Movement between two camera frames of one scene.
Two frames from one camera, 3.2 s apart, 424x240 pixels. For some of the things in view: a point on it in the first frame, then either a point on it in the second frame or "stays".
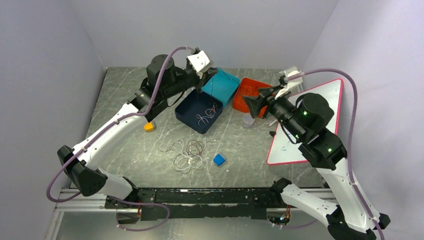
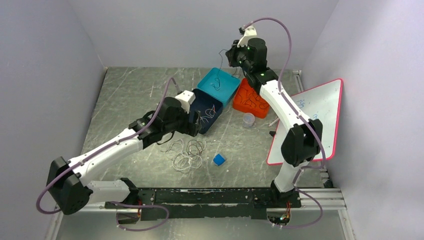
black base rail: (241, 203) stays
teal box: (220, 84) stays
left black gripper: (200, 81) to (189, 128)
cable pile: (186, 156) stays
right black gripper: (255, 105) to (231, 54)
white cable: (209, 113) stays
